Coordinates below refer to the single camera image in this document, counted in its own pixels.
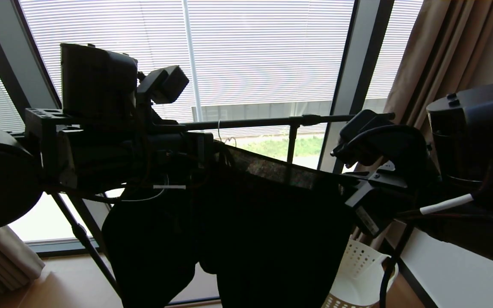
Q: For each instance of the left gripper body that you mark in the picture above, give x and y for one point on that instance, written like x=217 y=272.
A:
x=178 y=147

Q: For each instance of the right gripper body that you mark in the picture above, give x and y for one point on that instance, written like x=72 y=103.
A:
x=383 y=196

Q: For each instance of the pink clothes hanger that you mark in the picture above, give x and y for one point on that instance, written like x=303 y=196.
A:
x=218 y=130

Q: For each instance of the black garment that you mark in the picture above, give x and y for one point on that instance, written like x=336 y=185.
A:
x=280 y=231
x=152 y=248

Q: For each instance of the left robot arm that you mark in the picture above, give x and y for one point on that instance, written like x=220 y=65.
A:
x=92 y=85

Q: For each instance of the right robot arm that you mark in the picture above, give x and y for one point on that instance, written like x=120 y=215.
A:
x=477 y=141

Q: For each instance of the black clothes rack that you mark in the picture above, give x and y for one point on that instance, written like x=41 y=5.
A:
x=250 y=122

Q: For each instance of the white laundry basket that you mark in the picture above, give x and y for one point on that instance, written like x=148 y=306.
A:
x=357 y=278

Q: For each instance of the brown curtain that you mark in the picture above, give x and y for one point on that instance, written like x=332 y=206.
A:
x=439 y=55
x=2 y=261

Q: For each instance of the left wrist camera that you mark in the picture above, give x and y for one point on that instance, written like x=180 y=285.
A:
x=165 y=83

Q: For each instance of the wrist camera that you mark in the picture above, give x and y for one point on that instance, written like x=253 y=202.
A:
x=366 y=124
x=165 y=83

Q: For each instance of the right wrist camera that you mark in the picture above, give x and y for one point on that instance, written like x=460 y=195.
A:
x=366 y=124

